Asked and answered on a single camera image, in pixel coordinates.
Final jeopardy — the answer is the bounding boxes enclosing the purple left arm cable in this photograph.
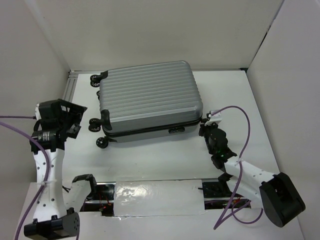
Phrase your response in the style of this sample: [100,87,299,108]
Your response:
[0,114,83,240]

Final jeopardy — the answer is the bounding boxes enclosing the grey suitcase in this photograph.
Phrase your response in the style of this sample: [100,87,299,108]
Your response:
[88,60,203,149]

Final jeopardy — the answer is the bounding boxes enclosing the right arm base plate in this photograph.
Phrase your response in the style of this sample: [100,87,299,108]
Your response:
[197,178,251,210]

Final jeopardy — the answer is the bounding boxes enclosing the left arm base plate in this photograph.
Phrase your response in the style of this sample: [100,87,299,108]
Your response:
[80,182,116,217]

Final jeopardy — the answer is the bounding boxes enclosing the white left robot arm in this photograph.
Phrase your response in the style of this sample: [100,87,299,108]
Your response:
[23,99,99,240]

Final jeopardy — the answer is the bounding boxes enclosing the aluminium frame rail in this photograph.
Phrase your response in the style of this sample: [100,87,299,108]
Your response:
[62,71,79,102]

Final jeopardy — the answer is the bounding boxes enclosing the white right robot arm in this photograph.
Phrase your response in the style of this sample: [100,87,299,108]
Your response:
[199,109,306,229]

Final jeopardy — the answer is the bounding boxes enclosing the white foil tape sheet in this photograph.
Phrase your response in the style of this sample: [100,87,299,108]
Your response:
[113,179,205,217]

